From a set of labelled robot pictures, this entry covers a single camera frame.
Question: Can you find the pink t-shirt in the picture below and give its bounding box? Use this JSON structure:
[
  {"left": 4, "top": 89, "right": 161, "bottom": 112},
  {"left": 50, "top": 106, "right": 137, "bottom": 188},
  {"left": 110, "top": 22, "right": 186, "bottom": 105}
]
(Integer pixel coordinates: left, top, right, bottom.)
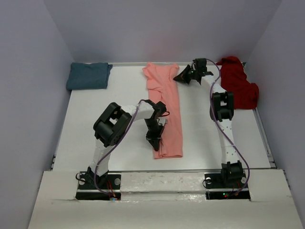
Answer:
[{"left": 142, "top": 62, "right": 183, "bottom": 159}]

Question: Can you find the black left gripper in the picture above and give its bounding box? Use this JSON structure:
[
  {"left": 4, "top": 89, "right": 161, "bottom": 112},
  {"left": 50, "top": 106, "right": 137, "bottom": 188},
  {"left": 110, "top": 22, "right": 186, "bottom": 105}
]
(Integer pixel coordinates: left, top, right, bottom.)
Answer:
[{"left": 144, "top": 119, "right": 164, "bottom": 152}]

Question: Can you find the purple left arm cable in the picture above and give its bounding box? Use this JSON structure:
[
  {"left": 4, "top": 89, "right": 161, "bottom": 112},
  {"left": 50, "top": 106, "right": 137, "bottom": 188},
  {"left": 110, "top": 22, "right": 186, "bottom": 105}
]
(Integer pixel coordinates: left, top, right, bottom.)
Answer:
[{"left": 94, "top": 99, "right": 151, "bottom": 195}]

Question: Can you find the white table edge rail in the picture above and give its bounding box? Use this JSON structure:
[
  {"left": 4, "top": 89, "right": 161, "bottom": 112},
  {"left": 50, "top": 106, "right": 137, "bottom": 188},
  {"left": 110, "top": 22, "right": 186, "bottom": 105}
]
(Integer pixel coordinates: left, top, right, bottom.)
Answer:
[{"left": 107, "top": 62, "right": 222, "bottom": 67}]

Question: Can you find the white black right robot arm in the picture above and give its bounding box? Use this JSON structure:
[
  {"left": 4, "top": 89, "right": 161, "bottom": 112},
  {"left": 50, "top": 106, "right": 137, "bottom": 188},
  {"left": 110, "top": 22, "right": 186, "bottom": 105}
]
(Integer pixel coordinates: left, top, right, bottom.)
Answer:
[{"left": 174, "top": 58, "right": 244, "bottom": 189}]

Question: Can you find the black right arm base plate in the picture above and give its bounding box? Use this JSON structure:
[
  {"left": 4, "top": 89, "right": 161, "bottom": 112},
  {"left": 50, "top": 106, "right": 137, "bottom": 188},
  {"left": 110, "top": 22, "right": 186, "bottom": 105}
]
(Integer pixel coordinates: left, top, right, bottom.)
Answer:
[{"left": 202, "top": 173, "right": 251, "bottom": 200}]

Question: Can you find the crumpled red t-shirt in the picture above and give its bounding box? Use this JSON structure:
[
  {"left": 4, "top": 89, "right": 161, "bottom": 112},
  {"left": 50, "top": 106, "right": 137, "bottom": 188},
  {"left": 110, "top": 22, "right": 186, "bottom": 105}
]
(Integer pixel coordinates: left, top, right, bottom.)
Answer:
[{"left": 217, "top": 56, "right": 259, "bottom": 110}]

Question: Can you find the folded teal t-shirt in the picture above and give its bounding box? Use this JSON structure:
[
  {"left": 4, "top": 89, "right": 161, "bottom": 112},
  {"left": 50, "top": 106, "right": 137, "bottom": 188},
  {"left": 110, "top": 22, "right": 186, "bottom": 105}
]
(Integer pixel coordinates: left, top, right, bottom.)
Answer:
[{"left": 66, "top": 62, "right": 113, "bottom": 91}]

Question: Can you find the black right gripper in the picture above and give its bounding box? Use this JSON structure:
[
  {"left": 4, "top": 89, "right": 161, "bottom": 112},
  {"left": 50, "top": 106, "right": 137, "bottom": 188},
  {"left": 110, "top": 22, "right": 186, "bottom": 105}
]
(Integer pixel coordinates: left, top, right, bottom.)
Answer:
[{"left": 173, "top": 65, "right": 198, "bottom": 84}]

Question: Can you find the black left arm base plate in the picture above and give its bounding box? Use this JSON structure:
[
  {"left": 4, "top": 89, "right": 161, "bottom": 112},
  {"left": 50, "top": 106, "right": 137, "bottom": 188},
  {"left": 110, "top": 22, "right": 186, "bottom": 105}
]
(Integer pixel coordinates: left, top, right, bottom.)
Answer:
[{"left": 75, "top": 172, "right": 122, "bottom": 201}]

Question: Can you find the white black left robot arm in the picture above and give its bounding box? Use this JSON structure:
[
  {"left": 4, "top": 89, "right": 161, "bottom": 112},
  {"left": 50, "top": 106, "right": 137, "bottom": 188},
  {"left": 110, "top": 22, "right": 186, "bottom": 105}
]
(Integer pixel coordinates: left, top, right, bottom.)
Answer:
[{"left": 80, "top": 99, "right": 170, "bottom": 193}]

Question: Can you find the aluminium front rail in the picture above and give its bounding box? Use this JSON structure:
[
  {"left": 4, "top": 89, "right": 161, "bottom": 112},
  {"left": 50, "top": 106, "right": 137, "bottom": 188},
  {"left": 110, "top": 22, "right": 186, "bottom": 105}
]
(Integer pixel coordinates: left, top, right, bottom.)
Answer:
[{"left": 108, "top": 169, "right": 207, "bottom": 174}]

